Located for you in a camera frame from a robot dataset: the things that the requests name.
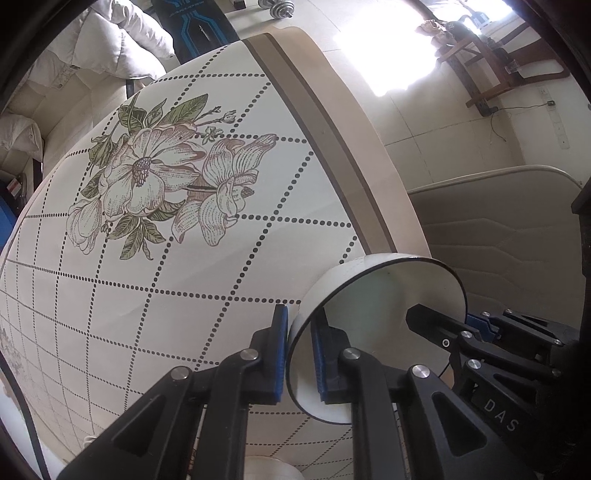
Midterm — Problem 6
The plain white small bowl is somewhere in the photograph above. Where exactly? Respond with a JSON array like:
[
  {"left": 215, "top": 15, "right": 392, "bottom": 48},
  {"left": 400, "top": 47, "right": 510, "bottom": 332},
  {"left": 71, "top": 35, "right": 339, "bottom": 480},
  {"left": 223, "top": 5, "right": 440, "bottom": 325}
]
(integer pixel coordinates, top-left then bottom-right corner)
[{"left": 243, "top": 456, "right": 304, "bottom": 480}]

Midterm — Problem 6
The white bowl black rim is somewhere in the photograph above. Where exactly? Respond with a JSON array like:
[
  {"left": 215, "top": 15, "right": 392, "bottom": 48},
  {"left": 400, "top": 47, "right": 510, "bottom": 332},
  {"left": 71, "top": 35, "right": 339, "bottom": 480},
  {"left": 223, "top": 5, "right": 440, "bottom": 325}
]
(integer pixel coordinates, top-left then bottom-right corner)
[{"left": 286, "top": 253, "right": 468, "bottom": 425}]

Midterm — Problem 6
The beige upholstered chair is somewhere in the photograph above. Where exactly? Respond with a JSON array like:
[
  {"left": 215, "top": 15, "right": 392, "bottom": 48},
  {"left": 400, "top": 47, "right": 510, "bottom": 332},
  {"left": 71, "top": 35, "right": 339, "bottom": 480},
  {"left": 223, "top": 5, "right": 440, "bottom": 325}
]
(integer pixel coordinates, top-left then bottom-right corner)
[{"left": 409, "top": 165, "right": 585, "bottom": 328}]

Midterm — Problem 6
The patterned floral tablecloth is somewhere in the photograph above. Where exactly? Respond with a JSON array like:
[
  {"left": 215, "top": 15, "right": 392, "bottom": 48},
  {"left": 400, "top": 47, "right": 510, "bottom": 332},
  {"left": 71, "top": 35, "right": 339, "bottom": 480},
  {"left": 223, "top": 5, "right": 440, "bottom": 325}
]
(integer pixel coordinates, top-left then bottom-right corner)
[{"left": 1, "top": 27, "right": 429, "bottom": 471}]

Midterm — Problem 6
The dark wooden chair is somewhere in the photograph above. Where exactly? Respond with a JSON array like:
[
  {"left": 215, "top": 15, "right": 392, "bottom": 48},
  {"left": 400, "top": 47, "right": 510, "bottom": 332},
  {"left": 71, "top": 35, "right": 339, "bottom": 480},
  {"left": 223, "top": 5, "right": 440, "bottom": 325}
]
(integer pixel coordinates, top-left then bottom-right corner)
[{"left": 438, "top": 22, "right": 571, "bottom": 117}]

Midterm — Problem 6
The cream padded chair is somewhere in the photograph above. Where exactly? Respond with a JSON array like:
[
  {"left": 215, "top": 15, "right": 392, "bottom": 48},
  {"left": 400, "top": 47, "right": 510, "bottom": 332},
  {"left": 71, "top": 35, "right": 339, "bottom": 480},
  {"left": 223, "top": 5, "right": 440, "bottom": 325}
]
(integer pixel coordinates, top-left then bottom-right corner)
[{"left": 4, "top": 73, "right": 130, "bottom": 176}]

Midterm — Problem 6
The chrome dumbbell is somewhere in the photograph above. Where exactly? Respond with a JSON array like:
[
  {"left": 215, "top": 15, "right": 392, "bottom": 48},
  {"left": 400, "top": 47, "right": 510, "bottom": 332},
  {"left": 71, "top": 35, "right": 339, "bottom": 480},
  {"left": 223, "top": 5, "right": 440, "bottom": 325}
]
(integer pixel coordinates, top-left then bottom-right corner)
[{"left": 257, "top": 0, "right": 296, "bottom": 20}]

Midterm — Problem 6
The white puffer jacket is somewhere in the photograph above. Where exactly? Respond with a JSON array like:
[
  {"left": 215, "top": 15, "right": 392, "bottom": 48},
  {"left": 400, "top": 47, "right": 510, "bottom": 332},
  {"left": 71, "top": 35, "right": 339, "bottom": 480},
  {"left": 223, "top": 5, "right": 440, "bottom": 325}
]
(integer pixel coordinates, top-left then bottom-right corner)
[{"left": 1, "top": 1, "right": 174, "bottom": 162}]

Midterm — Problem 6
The blue black weight bench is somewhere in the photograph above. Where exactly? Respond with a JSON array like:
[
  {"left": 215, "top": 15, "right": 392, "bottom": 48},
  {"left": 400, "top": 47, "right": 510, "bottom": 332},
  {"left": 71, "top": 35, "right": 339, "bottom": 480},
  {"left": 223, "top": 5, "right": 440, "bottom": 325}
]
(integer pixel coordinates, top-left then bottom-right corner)
[{"left": 152, "top": 0, "right": 239, "bottom": 64}]

